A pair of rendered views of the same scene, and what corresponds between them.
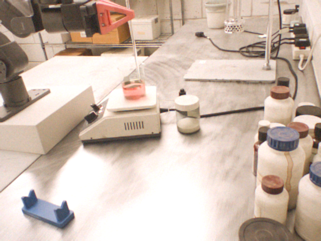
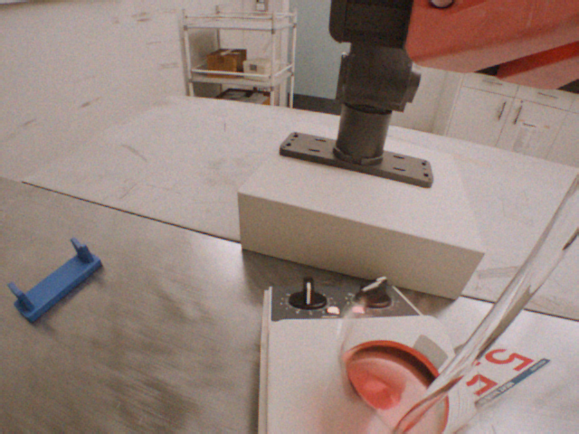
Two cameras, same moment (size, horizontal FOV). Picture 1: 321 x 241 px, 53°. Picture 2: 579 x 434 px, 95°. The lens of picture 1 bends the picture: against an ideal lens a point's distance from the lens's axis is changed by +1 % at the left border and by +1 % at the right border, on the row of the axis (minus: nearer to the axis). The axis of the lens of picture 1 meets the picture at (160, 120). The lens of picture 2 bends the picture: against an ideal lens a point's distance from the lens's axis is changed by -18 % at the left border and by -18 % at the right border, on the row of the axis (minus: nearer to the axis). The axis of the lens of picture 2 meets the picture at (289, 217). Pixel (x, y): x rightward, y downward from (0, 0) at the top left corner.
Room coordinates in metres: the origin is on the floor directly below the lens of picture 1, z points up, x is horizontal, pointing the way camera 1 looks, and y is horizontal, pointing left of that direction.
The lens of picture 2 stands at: (0.67, 0.01, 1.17)
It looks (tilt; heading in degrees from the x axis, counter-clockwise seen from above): 38 degrees down; 84
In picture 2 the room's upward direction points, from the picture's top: 3 degrees clockwise
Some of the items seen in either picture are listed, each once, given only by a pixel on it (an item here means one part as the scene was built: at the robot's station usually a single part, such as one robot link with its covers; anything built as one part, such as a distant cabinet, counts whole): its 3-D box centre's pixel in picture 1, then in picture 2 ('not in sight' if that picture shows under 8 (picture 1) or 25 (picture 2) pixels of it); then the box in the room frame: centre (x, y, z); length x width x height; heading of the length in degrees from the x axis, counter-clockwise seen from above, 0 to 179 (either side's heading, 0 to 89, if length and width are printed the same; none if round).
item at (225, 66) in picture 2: not in sight; (242, 73); (0.52, 2.41, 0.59); 0.65 x 0.48 x 0.93; 159
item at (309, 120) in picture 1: (306, 135); not in sight; (0.56, -0.30, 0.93); 0.06 x 0.06 x 0.07
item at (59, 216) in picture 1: (45, 206); (54, 275); (0.44, 0.22, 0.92); 0.10 x 0.03 x 0.04; 59
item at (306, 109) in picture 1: (307, 121); not in sight; (0.62, -0.33, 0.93); 0.05 x 0.05 x 0.06
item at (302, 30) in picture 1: (297, 30); not in sight; (1.31, -0.60, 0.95); 0.07 x 0.04 x 0.02; 69
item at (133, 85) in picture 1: (134, 82); (392, 397); (0.73, 0.05, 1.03); 0.07 x 0.06 x 0.08; 76
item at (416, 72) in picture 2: (8, 67); (375, 83); (0.80, 0.37, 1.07); 0.09 x 0.06 x 0.06; 166
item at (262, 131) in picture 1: (264, 151); not in sight; (0.49, -0.19, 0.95); 0.04 x 0.04 x 0.10
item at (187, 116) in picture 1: (187, 114); not in sight; (0.70, -0.07, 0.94); 0.06 x 0.06 x 0.08
